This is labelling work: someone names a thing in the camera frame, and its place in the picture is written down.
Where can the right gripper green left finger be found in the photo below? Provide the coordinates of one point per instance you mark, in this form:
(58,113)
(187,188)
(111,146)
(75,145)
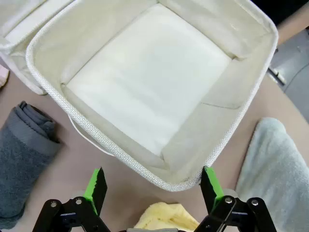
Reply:
(96,188)

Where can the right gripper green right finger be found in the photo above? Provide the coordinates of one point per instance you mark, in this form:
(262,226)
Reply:
(211,186)

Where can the dark grey towel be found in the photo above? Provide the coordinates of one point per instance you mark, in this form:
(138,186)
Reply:
(21,157)

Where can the person left forearm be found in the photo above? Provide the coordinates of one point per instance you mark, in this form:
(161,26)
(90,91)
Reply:
(294,32)

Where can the yellow rolled towel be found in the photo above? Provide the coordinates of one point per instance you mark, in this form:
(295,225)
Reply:
(164,217)

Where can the light blue folded towel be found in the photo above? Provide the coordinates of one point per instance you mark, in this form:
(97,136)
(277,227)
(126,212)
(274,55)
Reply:
(272,169)

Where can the large beige fabric basket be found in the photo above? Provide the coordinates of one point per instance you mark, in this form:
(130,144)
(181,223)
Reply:
(217,96)

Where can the pink cloth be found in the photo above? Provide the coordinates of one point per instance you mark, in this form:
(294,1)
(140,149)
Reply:
(3,75)

